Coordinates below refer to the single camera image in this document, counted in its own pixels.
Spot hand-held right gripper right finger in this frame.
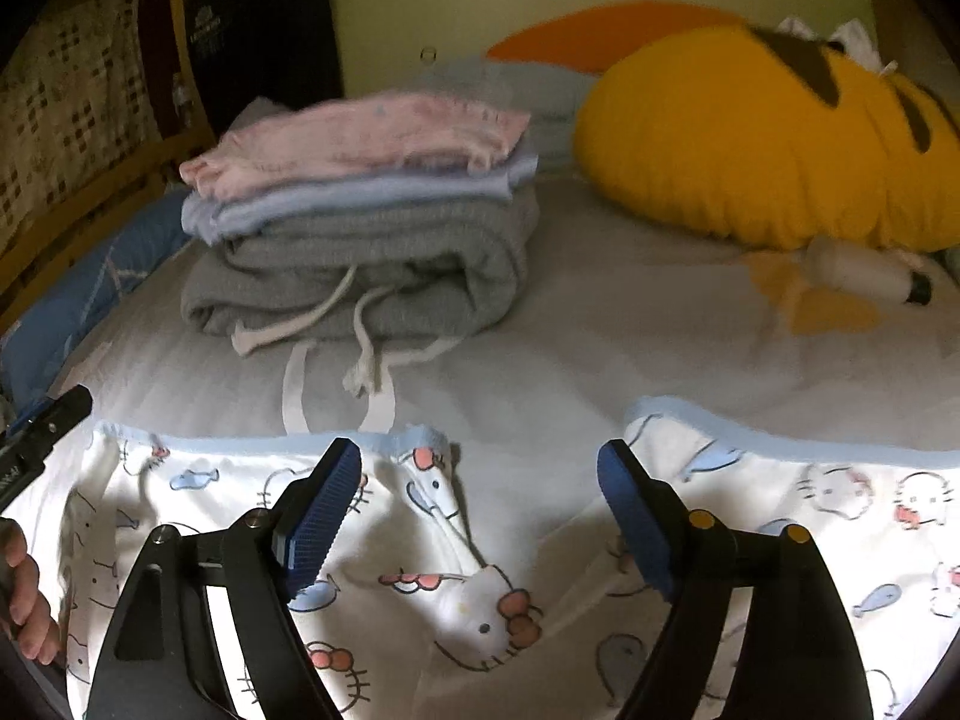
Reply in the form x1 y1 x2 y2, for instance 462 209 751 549
596 441 877 720

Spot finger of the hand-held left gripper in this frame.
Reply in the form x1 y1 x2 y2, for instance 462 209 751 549
11 385 95 458

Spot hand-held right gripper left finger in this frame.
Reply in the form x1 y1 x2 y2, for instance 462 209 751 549
86 437 363 720

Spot white cat print pants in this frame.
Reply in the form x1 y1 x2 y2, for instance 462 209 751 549
0 397 960 720

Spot person's left hand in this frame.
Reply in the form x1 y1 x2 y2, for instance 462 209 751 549
0 517 65 665

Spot blue pillow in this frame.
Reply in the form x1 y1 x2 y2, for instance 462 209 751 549
0 187 192 410

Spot grey printed bedsheet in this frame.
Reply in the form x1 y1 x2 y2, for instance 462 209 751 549
45 165 960 466

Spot grey folded sweatpants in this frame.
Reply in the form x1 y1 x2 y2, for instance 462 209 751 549
180 187 541 436

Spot light blue folded garment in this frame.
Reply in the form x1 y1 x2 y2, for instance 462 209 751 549
181 154 541 245

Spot white bottle black cap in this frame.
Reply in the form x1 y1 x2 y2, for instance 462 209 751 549
806 235 935 308

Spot pink folded garment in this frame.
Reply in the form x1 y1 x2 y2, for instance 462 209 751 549
180 94 532 203

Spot yellow striped plush pillow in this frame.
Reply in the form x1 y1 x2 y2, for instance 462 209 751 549
574 24 960 252

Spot black hanging garment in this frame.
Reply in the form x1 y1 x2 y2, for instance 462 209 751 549
184 0 346 151

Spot grey pillow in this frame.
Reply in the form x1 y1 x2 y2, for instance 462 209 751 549
420 52 601 170

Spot orange pillow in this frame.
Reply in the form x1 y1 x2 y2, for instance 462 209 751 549
486 4 758 76

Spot wooden bed frame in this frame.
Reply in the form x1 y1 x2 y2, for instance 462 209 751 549
0 0 218 338

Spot patterned wall cloth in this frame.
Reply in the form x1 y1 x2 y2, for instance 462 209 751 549
0 0 162 256

